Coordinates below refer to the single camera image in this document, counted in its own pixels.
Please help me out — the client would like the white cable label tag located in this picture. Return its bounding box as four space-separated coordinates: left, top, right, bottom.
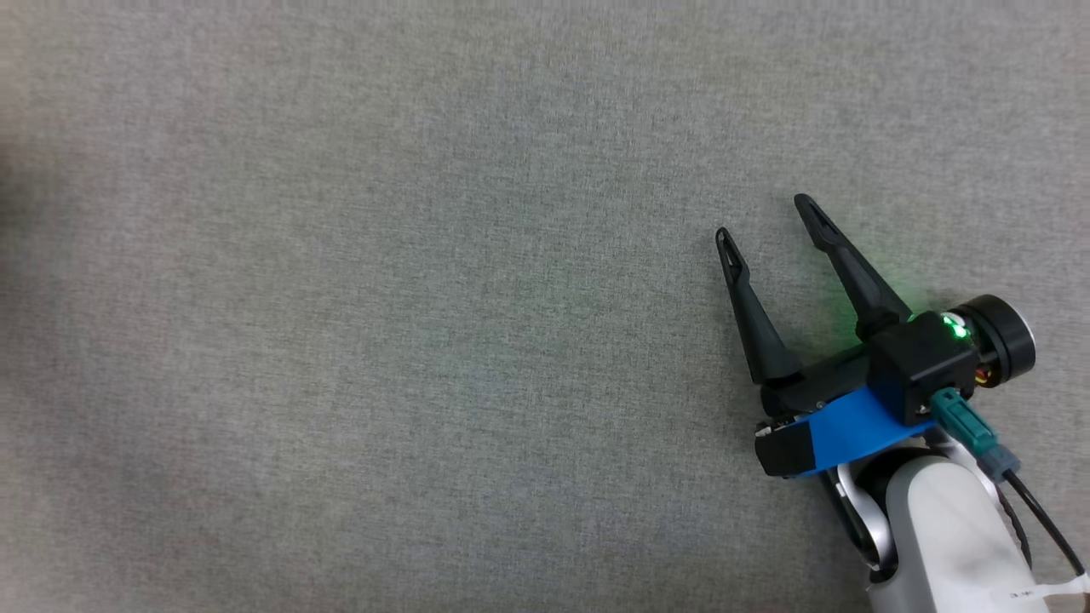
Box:
1009 572 1090 602

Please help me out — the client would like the thin black cable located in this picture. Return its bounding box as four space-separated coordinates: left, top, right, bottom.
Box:
996 471 1090 581

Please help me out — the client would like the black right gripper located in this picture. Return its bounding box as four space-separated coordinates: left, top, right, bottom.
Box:
715 194 1036 425

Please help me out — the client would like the teal cable connector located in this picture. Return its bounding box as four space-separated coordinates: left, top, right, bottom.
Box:
930 387 1021 479

